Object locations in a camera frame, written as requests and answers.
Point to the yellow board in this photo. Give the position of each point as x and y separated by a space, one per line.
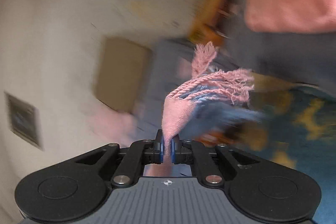
210 8

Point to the grey printed sofa cover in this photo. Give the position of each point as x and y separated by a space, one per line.
275 56

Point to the tan headrest cushion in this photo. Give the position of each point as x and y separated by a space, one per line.
120 74

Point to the wooden picture frame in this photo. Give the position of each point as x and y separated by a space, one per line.
23 121

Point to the blue pink fringed scarf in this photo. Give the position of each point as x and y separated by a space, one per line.
176 113

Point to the blue floral quilted mat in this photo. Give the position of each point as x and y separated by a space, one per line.
309 140

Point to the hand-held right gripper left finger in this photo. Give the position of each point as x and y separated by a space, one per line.
161 151

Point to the pink plush toy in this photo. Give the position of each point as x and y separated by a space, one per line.
115 121

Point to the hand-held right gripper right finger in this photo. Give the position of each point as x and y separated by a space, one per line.
173 151

